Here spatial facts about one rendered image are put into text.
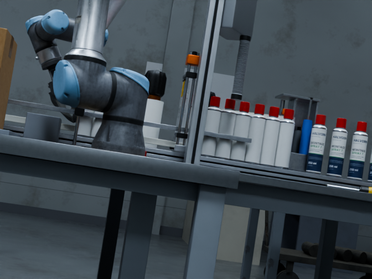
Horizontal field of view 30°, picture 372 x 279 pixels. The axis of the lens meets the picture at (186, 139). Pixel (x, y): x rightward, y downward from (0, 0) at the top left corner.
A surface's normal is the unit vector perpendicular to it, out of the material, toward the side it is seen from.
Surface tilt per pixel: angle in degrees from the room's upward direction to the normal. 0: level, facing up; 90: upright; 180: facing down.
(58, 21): 78
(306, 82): 90
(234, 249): 90
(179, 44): 90
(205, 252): 90
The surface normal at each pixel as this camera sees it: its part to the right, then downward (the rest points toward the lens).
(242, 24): 0.88, 0.11
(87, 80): 0.48, -0.08
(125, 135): 0.35, -0.30
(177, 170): 0.10, -0.04
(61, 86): -0.86, -0.03
